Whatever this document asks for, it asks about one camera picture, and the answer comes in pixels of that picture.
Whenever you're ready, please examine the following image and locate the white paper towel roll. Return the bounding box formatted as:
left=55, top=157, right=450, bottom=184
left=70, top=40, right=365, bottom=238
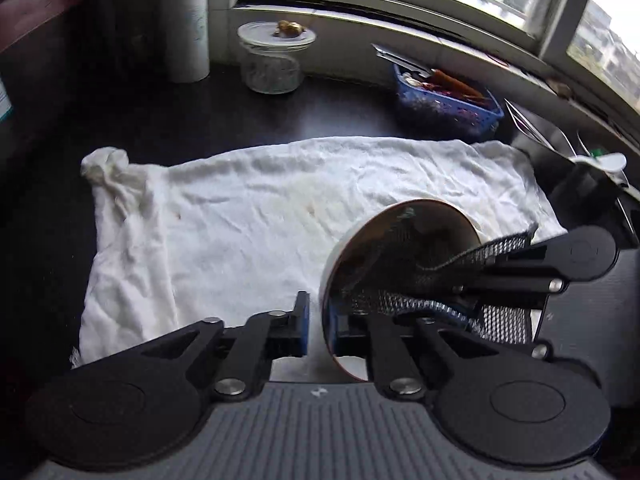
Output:
left=155, top=0, right=211, bottom=85

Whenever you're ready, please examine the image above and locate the shiny metal container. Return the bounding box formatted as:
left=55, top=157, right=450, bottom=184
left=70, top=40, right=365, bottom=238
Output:
left=504, top=99, right=640, bottom=248

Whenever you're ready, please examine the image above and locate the white cloth towel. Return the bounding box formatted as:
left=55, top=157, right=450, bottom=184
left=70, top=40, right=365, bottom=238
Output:
left=70, top=136, right=569, bottom=370

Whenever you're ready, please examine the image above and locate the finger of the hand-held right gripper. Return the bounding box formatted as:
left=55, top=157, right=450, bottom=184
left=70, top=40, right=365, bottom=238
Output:
left=500, top=340, right=555, bottom=362
left=451, top=236, right=571, bottom=312

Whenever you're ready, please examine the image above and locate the orange packet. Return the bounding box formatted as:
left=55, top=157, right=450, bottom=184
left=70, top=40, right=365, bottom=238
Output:
left=431, top=69, right=488, bottom=103

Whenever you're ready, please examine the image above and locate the white plastic spoon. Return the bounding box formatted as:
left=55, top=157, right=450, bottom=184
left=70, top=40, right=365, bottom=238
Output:
left=570, top=152, right=628, bottom=177

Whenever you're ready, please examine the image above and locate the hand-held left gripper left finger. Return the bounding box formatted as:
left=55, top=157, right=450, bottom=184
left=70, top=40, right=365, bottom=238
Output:
left=142, top=290, right=311, bottom=402

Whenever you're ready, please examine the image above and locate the black mesh basket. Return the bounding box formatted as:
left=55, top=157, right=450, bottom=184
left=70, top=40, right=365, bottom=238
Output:
left=339, top=212, right=539, bottom=346

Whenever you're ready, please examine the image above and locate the blue plastic basket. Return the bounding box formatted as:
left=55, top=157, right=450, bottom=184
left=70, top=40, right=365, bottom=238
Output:
left=392, top=62, right=505, bottom=142

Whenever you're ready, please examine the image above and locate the blue and white sticker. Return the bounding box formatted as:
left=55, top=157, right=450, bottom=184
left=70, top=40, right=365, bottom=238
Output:
left=0, top=76, right=14, bottom=122

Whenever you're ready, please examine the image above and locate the silver grey flat packet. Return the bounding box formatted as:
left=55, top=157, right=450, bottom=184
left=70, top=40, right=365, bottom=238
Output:
left=372, top=43, right=434, bottom=80

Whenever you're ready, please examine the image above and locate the window with grey frame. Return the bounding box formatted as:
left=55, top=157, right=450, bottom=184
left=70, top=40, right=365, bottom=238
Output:
left=232, top=0, right=640, bottom=156

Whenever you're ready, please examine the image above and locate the glass jar with lid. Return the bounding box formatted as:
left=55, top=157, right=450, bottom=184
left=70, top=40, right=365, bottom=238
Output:
left=237, top=21, right=317, bottom=95

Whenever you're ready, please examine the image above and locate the dark red cabinet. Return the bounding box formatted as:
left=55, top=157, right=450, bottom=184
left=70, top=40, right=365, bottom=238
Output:
left=0, top=0, right=87, bottom=171

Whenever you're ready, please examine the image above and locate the brown and white bowl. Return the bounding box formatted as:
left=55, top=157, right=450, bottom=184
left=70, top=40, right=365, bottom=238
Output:
left=320, top=199, right=484, bottom=384

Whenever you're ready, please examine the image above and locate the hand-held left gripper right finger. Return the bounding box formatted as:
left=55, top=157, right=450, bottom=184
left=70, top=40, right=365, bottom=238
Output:
left=335, top=309, right=502, bottom=403

